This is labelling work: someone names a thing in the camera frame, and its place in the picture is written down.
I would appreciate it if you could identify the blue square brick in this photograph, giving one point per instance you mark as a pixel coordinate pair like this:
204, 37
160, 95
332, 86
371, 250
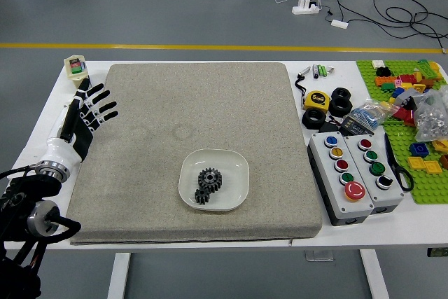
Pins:
419, 149

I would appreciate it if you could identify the yellow flat brick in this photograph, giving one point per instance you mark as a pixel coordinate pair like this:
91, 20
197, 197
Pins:
416, 162
433, 166

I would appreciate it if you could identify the big black hex nut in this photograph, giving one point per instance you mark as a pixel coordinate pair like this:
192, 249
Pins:
340, 107
341, 92
314, 118

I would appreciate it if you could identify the white power adapter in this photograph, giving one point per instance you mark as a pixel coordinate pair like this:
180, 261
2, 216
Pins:
339, 24

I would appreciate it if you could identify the clear bag blue parts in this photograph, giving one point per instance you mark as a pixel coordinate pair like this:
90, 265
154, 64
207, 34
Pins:
367, 113

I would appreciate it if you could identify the green battery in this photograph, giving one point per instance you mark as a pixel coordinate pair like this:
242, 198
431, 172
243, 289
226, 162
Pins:
320, 70
325, 70

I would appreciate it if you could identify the small black gear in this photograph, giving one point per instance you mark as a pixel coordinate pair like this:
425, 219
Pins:
202, 196

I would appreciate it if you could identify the clear bag metal screws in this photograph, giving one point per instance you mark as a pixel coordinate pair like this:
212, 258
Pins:
432, 120

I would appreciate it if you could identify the long green brick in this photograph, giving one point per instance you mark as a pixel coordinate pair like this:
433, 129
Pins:
426, 69

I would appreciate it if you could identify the white square plate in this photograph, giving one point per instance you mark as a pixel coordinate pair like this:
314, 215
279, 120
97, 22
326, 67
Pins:
227, 162

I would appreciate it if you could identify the black silver marker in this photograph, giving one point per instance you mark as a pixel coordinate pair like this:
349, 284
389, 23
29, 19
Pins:
315, 71

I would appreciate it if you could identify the yellow tape measure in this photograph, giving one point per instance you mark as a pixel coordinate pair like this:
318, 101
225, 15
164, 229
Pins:
316, 100

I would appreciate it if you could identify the white small brick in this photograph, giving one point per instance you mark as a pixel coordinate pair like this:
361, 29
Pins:
378, 64

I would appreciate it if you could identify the four-button grey control box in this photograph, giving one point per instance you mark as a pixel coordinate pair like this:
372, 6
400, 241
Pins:
388, 194

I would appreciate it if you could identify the green brick baseplate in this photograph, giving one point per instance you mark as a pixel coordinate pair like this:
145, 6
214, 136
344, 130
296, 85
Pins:
399, 138

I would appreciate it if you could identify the white table leg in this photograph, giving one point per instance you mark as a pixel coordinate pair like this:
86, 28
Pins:
118, 278
376, 278

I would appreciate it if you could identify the small green brick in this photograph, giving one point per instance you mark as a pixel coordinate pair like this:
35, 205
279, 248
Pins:
387, 87

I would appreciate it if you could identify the white power strip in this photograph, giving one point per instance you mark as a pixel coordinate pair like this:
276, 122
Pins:
304, 7

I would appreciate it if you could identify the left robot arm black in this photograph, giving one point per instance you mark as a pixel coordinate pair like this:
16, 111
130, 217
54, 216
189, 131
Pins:
31, 208

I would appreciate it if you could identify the grey table bracket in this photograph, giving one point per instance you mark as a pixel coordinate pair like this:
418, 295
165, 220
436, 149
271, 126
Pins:
318, 256

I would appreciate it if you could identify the five-button grey control box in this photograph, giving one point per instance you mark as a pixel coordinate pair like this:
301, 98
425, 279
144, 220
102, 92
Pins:
339, 187

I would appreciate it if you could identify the big black gear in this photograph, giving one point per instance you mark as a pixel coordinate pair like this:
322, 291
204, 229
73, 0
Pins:
210, 178

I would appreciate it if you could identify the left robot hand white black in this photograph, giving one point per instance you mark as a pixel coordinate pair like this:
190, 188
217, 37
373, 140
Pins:
82, 134

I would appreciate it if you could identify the cream switch box green red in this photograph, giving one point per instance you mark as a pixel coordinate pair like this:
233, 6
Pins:
75, 69

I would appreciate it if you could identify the black brick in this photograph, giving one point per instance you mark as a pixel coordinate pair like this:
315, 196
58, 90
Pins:
383, 71

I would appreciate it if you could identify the black scissors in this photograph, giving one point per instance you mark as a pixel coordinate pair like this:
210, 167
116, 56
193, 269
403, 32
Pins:
397, 169

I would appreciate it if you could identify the grey-brown mat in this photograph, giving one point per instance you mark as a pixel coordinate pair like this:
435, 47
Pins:
196, 110

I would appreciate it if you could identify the black digital meter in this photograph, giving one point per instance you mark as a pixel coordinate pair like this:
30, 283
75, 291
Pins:
357, 126

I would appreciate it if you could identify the red sloped brick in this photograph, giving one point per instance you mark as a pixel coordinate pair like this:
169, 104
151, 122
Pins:
404, 116

